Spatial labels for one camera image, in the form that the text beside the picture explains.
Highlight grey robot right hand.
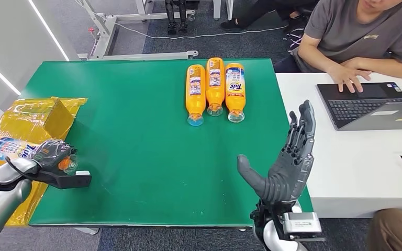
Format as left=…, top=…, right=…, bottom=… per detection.
left=237, top=99, right=317, bottom=205

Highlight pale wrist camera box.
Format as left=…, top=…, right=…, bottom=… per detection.
left=31, top=169, right=93, bottom=190
left=282, top=212, right=323, bottom=242

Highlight seated person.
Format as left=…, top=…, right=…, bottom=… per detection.
left=274, top=0, right=402, bottom=94

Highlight yellow-taped cardboard box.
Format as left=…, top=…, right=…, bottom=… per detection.
left=0, top=97, right=89, bottom=227

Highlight white metal stand frame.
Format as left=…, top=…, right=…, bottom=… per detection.
left=74, top=0, right=199, bottom=61

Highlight white desk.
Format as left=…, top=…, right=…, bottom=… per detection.
left=275, top=72, right=402, bottom=219

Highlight office chair base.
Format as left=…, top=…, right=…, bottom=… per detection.
left=283, top=28, right=306, bottom=54

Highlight orange detergent bottle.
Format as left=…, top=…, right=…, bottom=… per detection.
left=0, top=136, right=79, bottom=175
left=206, top=57, right=226, bottom=117

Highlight white floor cable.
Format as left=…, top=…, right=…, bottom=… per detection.
left=74, top=0, right=288, bottom=40

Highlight person's knee in brown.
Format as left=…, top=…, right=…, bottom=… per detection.
left=367, top=208, right=402, bottom=251

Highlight orange Tide bottle label up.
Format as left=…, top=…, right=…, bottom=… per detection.
left=225, top=62, right=247, bottom=123

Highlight person's legs in black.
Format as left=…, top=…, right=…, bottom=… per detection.
left=220, top=0, right=320, bottom=32

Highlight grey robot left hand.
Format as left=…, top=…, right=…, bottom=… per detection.
left=31, top=139, right=79, bottom=174

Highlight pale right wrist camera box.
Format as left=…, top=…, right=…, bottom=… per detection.
left=282, top=212, right=323, bottom=242

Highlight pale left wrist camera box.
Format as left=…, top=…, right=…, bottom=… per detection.
left=31, top=169, right=93, bottom=190

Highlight dark grey laptop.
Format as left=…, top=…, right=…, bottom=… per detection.
left=316, top=82, right=402, bottom=132

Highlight person's right hand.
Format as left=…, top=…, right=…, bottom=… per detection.
left=327, top=65, right=372, bottom=94

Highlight orange bottle with blue-tinted cap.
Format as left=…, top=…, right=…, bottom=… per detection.
left=185, top=64, right=207, bottom=127

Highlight green table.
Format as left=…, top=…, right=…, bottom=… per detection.
left=20, top=58, right=315, bottom=230

